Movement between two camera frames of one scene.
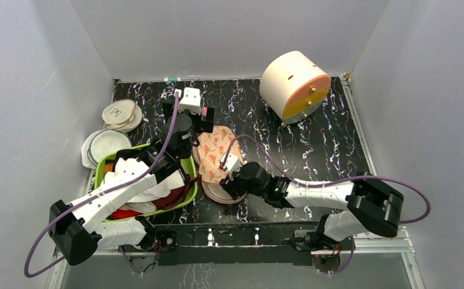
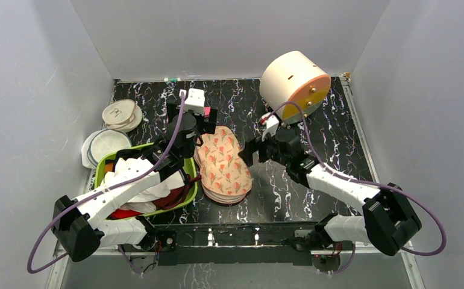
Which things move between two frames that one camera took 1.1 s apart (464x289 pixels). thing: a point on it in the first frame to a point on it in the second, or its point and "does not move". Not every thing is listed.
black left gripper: (206, 125) does not move
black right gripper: (229, 188) to (260, 148)
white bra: (144, 201) does not move
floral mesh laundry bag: (213, 142) does not move
